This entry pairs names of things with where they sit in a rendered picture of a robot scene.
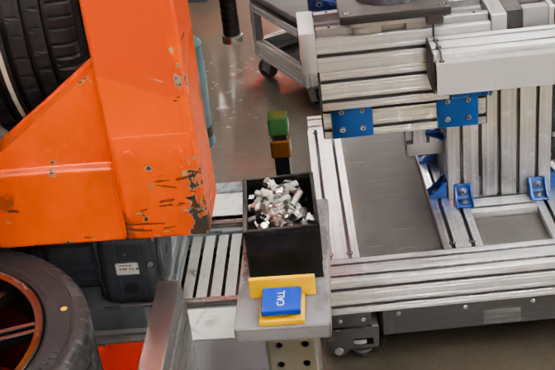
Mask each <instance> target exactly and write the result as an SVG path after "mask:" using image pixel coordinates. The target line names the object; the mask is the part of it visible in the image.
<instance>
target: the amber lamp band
mask: <svg viewBox="0 0 555 370"><path fill-rule="evenodd" d="M270 148H271V155H272V158H273V159H281V158H290V157H291V155H292V145H291V137H290V134H288V135H287V139H286V140H272V137H271V136H270Z"/></svg>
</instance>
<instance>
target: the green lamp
mask: <svg viewBox="0 0 555 370"><path fill-rule="evenodd" d="M268 134H269V136H271V137H272V136H283V135H288V134H289V121H288V114H287V111H270V112H269V113H268Z"/></svg>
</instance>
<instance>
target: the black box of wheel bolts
mask: <svg viewBox="0 0 555 370"><path fill-rule="evenodd" d="M242 191H243V236H244V241H245V247H246V253H247V259H248V265H249V276H250V277H251V278H260V277H272V276H285V275H297V274H309V273H314V274H315V278H319V277H324V270H323V262H322V261H323V255H322V246H321V237H320V219H319V213H318V206H317V200H316V193H315V181H314V174H313V172H307V173H292V174H284V175H276V176H268V177H260V178H245V179H243V180H242Z"/></svg>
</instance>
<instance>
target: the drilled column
mask: <svg viewBox="0 0 555 370"><path fill-rule="evenodd" d="M266 347H267V353H268V365H269V370H324V369H323V361H322V353H321V345H320V338H314V339H288V340H274V341H266Z"/></svg>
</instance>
